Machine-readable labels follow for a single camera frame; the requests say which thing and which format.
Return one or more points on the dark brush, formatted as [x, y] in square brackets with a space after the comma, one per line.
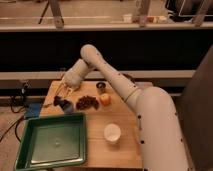
[65, 105]

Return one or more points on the blue box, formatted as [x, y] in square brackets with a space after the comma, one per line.
[33, 110]

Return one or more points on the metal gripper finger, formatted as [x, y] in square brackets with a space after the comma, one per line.
[60, 87]
[68, 91]

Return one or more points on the white plastic cup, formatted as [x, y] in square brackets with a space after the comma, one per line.
[112, 133]

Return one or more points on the green plastic tray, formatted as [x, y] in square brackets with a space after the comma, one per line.
[52, 141]

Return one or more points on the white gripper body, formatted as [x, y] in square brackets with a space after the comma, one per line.
[76, 74]

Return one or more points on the dark grape bunch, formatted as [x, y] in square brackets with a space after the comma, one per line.
[87, 102]

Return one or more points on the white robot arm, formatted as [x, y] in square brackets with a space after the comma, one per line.
[161, 139]

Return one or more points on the small metal can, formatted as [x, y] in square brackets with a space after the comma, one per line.
[101, 87]

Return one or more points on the wooden board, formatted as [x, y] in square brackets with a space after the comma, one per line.
[125, 154]

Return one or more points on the orange fruit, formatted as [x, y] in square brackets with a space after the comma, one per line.
[105, 99]

